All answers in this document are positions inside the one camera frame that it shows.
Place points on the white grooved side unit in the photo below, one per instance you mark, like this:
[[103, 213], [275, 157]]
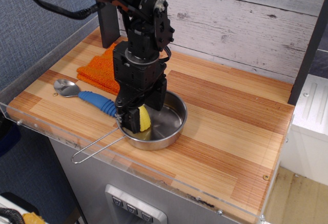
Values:
[[305, 150]]

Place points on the dark right vertical post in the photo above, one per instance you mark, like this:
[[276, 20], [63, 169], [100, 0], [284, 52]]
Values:
[[309, 54]]

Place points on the yellow ridged toy lemon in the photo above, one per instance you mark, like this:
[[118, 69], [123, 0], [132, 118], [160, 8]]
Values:
[[144, 119]]

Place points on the folded orange cloth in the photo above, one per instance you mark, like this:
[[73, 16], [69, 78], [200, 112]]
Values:
[[99, 72]]

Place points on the yellow object bottom left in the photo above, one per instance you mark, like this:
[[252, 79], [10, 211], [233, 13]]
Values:
[[32, 218]]

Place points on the grey button control panel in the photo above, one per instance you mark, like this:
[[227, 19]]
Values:
[[126, 208]]

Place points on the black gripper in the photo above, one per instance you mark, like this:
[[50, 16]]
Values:
[[141, 80]]

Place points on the clear acrylic table guard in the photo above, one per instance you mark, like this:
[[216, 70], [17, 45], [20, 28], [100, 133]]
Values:
[[221, 168]]

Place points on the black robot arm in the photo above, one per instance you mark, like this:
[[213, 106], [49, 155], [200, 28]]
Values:
[[147, 25]]

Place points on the dark left vertical post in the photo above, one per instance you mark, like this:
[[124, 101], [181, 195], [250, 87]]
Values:
[[108, 23]]

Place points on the stainless steel pot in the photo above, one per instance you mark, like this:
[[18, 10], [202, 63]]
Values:
[[166, 127]]

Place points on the dark vertical post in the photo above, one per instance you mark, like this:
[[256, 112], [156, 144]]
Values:
[[309, 54], [108, 23]]

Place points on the blue handled metal spoon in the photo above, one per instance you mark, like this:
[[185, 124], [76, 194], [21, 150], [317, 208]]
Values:
[[68, 88]]

